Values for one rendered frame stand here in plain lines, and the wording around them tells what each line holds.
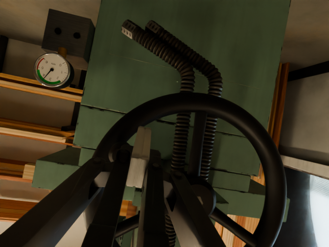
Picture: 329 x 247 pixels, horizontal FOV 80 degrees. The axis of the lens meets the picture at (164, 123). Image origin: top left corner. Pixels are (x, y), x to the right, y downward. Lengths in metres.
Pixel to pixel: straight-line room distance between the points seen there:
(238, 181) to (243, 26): 0.37
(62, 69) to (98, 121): 0.12
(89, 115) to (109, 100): 0.06
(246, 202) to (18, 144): 2.97
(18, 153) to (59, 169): 2.74
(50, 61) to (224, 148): 0.40
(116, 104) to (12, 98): 2.82
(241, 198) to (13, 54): 3.14
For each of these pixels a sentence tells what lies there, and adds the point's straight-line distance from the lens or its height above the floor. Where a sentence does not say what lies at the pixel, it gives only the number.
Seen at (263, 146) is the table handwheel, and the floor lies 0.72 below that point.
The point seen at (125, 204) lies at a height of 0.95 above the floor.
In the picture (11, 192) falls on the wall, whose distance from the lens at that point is 3.37.
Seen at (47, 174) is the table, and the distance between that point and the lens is 0.50.
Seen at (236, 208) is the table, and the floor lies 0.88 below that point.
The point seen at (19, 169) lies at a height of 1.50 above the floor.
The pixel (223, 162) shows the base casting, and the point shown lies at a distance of 0.50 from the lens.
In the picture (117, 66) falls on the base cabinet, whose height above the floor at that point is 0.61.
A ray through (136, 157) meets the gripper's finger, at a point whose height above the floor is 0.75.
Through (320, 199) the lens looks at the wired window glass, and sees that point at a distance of 1.92.
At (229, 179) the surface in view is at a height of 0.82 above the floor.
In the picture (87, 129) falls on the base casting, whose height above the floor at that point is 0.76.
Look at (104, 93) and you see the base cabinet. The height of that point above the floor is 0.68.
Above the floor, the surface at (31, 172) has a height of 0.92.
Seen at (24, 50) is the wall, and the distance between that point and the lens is 3.27.
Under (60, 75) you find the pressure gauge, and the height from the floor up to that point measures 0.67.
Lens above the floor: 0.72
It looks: 1 degrees down
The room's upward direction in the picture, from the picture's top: 169 degrees counter-clockwise
